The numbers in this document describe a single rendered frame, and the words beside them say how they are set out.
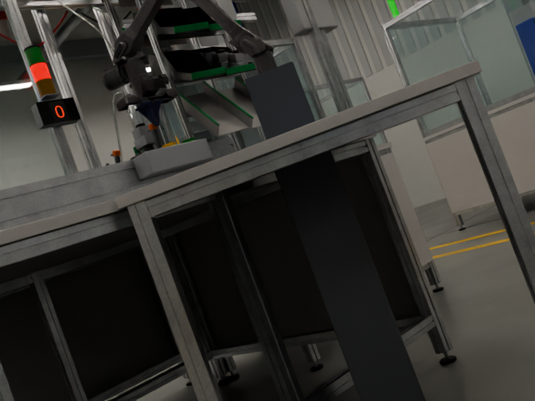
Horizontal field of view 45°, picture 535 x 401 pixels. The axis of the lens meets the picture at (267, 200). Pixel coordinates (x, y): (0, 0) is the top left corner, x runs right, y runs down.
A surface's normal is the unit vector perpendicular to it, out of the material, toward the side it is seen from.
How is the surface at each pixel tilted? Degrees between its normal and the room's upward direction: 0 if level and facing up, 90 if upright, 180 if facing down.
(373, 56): 90
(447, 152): 90
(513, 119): 90
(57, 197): 90
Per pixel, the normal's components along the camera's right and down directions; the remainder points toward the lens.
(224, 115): 0.11, -0.81
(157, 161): 0.63, -0.26
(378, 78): -0.70, 0.24
